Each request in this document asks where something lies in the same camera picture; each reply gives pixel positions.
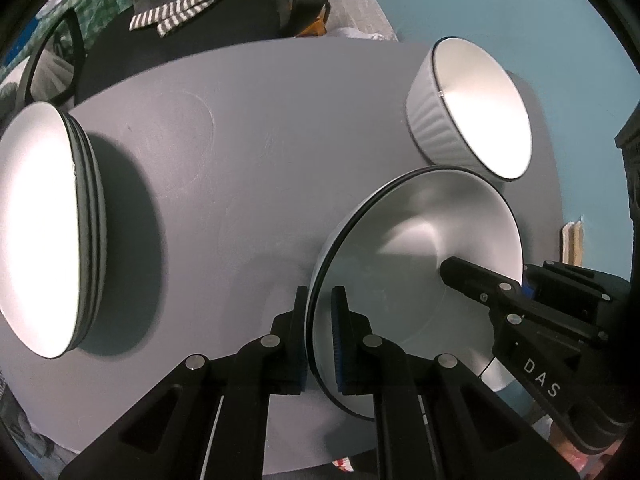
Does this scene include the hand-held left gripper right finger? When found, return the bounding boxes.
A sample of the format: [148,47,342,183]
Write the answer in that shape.
[330,286,581,480]

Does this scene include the wooden planks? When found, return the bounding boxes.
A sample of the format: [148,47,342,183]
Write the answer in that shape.
[560,217,586,266]

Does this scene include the grey ribbed bowl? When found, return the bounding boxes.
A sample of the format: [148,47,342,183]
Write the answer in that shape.
[304,166,525,420]
[406,36,533,183]

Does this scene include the white cloth on floor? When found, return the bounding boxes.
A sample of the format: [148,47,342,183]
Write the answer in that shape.
[345,27,401,43]

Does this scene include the black office chair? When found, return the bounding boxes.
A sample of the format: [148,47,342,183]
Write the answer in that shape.
[22,0,331,111]

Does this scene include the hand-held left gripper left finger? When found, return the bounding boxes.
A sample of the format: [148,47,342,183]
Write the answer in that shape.
[57,286,308,480]

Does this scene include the grey sofa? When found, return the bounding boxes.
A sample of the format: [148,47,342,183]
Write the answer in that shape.
[0,45,76,111]

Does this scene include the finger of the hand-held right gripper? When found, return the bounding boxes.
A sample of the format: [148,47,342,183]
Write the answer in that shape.
[520,260,616,311]
[440,256,523,313]

